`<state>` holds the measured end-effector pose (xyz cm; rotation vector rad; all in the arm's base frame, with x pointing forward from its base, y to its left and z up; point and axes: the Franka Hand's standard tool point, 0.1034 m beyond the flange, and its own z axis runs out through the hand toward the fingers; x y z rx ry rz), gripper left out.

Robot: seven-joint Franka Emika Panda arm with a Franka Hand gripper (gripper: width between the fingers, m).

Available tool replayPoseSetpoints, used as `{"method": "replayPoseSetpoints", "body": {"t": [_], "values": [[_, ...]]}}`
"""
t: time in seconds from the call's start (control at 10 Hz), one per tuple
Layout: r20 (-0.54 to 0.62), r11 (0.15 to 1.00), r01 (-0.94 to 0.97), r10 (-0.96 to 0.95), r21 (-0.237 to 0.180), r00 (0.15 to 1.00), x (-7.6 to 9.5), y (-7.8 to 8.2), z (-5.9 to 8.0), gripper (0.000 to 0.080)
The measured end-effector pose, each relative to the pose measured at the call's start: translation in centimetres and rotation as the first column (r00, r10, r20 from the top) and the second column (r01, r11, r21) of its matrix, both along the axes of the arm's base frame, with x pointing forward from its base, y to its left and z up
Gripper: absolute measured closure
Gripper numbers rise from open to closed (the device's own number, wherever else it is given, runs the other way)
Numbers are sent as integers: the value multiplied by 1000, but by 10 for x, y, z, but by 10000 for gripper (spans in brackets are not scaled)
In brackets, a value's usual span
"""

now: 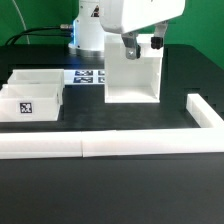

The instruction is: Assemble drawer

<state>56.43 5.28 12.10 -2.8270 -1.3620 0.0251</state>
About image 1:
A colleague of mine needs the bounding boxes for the white rear drawer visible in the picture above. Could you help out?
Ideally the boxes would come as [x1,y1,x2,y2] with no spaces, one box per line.
[7,69,64,88]

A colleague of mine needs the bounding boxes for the white L-shaped obstacle wall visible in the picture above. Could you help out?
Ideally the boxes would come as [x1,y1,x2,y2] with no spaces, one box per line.
[0,94,224,159]

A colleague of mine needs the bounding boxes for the white front drawer with tag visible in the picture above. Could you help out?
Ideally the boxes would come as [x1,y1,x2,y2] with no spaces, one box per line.
[0,84,62,122]

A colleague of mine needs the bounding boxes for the white thin cable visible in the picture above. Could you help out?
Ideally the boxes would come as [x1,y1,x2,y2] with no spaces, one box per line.
[11,0,31,45]

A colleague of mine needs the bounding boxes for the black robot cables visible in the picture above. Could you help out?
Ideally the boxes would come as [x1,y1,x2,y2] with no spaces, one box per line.
[4,23,74,46]

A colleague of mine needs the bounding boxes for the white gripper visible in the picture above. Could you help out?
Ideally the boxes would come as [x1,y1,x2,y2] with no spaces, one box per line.
[99,0,185,60]

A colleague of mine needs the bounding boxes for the white sheet with tags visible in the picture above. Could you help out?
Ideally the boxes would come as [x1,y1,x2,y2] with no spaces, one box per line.
[64,69,105,85]

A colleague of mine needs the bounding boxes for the white drawer cabinet box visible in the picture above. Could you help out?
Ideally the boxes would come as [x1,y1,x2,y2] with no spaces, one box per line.
[104,33,164,103]

